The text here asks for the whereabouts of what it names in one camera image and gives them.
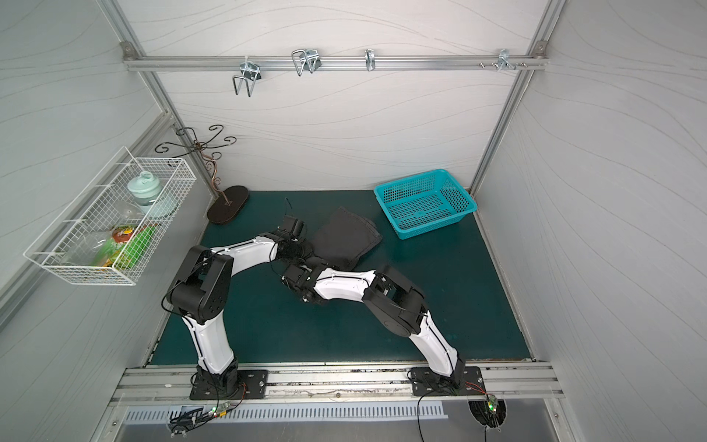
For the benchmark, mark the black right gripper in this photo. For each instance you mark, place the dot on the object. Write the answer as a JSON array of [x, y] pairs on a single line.
[[293, 275]]

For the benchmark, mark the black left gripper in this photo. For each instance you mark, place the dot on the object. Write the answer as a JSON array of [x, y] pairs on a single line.
[[301, 249]]

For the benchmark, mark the dark grey long pants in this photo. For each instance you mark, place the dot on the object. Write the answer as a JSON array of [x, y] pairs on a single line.
[[345, 239]]

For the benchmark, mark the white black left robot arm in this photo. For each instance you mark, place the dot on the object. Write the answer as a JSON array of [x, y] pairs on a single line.
[[199, 295]]

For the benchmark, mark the dark oval stand base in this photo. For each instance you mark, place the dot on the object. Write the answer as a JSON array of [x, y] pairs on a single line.
[[228, 205]]

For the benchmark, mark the ornate metal hook stand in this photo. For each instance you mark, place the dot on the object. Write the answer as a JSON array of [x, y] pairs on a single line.
[[207, 150]]

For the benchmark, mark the teal plastic mesh basket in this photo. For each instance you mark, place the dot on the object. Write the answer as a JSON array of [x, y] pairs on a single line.
[[424, 202]]

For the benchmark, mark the pale green lidded jar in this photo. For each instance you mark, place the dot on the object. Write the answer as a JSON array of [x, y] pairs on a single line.
[[149, 195]]

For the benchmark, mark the white vent strip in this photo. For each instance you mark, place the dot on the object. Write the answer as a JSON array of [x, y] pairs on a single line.
[[375, 411]]

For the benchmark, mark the green snack packet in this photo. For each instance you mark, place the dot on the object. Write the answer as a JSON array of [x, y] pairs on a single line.
[[125, 247]]

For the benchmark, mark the double metal hook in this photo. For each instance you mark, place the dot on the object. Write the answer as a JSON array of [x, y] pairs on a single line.
[[247, 78]]

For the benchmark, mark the curved metal hook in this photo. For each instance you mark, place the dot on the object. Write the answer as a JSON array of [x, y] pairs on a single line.
[[306, 60]]

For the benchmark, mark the small metal hook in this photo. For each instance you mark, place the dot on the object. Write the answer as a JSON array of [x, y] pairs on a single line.
[[370, 60]]

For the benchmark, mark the white wire wall basket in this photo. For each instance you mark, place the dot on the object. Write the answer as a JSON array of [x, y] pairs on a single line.
[[67, 247]]

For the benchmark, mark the aluminium top rail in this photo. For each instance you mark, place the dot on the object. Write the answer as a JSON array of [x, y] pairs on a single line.
[[330, 63]]

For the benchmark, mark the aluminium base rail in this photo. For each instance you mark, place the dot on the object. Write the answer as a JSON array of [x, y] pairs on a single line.
[[346, 381]]

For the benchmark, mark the metal bracket hook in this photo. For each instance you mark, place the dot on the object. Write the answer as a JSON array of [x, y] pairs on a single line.
[[504, 62]]

